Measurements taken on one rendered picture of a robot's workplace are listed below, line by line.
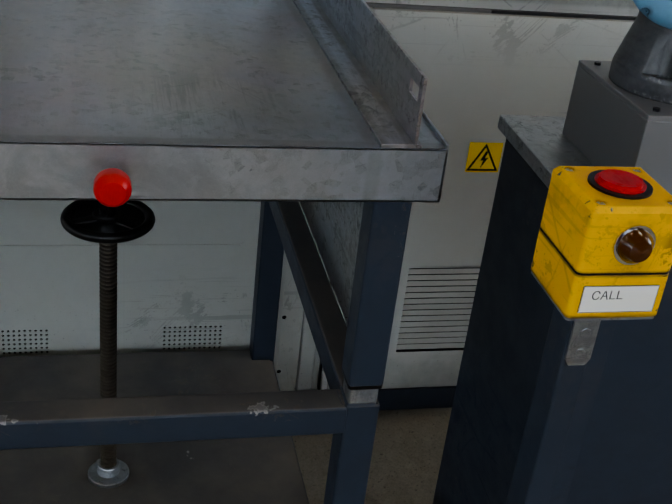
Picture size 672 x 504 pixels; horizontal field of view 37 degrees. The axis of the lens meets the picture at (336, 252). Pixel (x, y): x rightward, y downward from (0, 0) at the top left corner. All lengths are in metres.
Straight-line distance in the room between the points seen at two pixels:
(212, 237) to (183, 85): 0.71
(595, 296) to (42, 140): 0.48
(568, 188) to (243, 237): 1.01
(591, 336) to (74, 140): 0.47
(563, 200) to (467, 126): 0.92
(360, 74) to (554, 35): 0.65
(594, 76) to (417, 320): 0.76
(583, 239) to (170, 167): 0.37
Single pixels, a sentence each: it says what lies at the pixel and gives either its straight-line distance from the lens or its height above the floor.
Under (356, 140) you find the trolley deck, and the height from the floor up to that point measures 0.85.
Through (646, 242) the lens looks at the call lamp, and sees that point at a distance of 0.78.
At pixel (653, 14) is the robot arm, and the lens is 1.05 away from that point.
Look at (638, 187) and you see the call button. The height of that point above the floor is 0.91.
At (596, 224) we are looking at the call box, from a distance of 0.77.
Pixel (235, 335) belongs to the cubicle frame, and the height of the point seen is 0.19.
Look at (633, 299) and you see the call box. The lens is 0.82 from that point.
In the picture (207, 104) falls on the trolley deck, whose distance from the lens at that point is 1.00.
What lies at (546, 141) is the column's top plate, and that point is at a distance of 1.30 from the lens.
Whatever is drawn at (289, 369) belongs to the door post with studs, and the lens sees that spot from 1.90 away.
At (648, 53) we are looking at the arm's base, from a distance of 1.20.
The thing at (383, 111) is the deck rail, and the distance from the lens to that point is 1.02.
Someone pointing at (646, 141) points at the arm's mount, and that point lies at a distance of 1.15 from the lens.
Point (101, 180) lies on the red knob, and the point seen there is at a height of 0.83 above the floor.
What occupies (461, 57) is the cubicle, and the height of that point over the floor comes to 0.72.
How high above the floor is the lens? 1.20
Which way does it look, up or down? 28 degrees down
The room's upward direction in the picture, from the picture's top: 7 degrees clockwise
